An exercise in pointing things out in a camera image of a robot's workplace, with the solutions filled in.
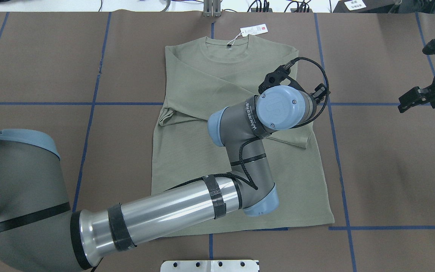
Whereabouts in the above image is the olive green long-sleeve shirt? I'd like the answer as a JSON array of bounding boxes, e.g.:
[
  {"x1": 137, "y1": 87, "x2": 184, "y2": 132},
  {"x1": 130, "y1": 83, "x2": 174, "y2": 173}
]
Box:
[{"x1": 151, "y1": 36, "x2": 335, "y2": 236}]

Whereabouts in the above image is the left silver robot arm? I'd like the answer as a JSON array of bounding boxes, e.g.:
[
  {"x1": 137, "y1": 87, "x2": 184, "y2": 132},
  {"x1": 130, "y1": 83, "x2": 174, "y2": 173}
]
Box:
[{"x1": 0, "y1": 104, "x2": 340, "y2": 272}]

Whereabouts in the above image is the black box on table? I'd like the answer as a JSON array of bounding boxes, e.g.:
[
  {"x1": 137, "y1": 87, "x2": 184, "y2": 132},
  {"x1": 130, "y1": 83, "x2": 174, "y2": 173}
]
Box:
[{"x1": 332, "y1": 0, "x2": 403, "y2": 14}]

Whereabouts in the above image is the white shirt price tag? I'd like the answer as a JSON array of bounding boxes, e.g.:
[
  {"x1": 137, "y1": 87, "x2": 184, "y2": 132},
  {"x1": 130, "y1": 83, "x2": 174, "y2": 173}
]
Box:
[{"x1": 240, "y1": 23, "x2": 268, "y2": 37}]

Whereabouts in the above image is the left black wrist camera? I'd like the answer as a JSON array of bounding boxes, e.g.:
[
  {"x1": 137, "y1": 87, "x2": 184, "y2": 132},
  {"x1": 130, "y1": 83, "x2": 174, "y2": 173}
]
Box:
[{"x1": 258, "y1": 64, "x2": 298, "y2": 94}]

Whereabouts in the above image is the aluminium frame post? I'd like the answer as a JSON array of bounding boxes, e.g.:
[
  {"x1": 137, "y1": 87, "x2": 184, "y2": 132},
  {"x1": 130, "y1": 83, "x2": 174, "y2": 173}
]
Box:
[{"x1": 202, "y1": 0, "x2": 222, "y2": 17}]

